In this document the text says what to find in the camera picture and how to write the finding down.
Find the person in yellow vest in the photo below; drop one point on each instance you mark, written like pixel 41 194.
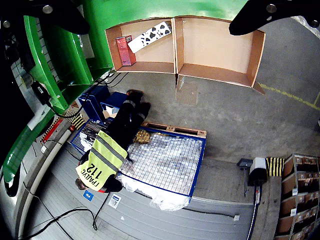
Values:
pixel 107 155

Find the cow print hand cream box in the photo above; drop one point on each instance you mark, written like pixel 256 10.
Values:
pixel 150 37

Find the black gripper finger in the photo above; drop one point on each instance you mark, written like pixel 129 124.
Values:
pixel 50 10
pixel 270 12

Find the blue floor sticker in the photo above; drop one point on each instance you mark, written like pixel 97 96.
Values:
pixel 88 195

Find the black power adapter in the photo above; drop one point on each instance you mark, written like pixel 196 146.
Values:
pixel 40 91

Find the wooden pallet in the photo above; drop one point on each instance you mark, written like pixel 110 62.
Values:
pixel 175 130

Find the white and black machine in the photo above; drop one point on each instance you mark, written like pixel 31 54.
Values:
pixel 257 170

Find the yellow black striped guard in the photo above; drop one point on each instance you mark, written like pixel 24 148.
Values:
pixel 275 166
pixel 75 118

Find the blue crate with packets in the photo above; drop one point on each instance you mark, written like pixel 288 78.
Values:
pixel 165 160

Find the small open cardboard box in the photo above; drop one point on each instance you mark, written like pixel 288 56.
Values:
pixel 108 113

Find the blue plastic crate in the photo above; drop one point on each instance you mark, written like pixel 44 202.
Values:
pixel 92 105

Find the grey rack with cardboard bins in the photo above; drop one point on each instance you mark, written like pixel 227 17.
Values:
pixel 300 200

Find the pink product box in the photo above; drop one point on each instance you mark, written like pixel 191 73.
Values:
pixel 125 50

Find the long thin pole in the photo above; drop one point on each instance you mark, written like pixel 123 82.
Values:
pixel 255 212

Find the green metal cabinet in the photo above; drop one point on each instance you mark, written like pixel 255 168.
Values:
pixel 60 55

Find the white paper floor label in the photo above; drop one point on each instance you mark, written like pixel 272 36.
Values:
pixel 114 200

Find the red black floor strip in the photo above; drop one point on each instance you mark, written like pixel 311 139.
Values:
pixel 51 130

